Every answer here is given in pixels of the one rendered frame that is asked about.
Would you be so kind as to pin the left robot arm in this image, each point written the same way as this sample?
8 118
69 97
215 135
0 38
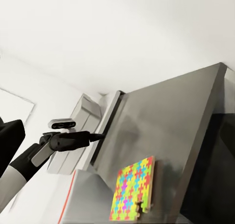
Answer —
23 168

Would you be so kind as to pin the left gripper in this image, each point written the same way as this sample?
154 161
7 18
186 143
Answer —
74 140

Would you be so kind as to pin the toy box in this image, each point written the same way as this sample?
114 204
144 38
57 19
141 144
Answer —
87 116

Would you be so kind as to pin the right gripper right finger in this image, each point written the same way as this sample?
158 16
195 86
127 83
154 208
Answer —
227 135

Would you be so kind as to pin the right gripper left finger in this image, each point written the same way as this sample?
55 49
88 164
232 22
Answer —
12 135

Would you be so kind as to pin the desk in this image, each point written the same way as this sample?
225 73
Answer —
178 122

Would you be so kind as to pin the jigsaw puzzle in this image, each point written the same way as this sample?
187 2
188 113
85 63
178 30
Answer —
134 184

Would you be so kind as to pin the swivel chair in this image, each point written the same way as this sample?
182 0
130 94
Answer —
89 201

